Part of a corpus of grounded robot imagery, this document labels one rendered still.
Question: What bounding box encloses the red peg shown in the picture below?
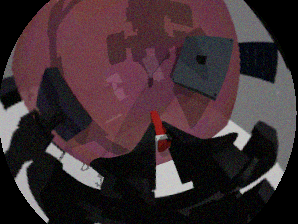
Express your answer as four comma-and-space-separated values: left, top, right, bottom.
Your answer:
150, 111, 172, 153

